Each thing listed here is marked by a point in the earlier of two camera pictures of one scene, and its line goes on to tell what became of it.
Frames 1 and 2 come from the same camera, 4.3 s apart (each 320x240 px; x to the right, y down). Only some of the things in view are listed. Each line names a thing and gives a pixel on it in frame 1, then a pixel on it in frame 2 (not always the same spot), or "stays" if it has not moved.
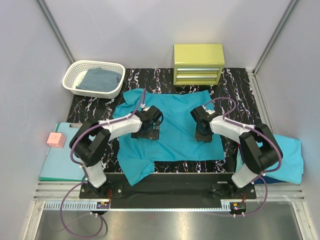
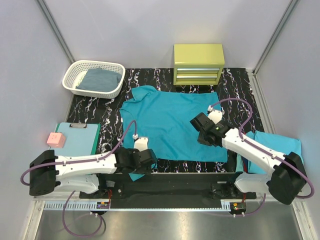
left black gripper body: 146,134 -> 146,160
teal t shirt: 136,156 stays
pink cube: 56,139 stays
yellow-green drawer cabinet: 198,64 stays
